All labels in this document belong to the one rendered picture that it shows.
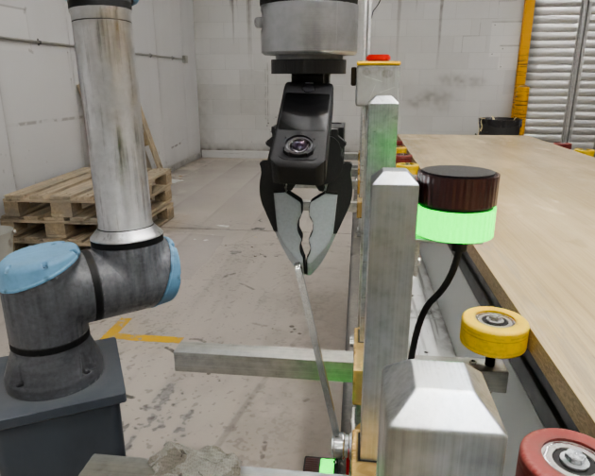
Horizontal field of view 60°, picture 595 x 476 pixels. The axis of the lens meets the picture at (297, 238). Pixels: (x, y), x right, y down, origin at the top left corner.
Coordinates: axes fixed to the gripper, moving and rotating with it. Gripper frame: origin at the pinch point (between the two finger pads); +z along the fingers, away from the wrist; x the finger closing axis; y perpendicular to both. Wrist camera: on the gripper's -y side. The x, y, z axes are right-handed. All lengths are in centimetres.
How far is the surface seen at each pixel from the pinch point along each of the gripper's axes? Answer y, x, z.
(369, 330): -11.3, -6.4, 1.1
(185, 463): -13.9, 9.0, 13.5
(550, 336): 8.4, -28.4, 11.0
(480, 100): 759, -184, 20
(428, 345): 57, -22, 40
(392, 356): -11.3, -8.3, 3.3
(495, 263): 33.8, -28.3, 11.3
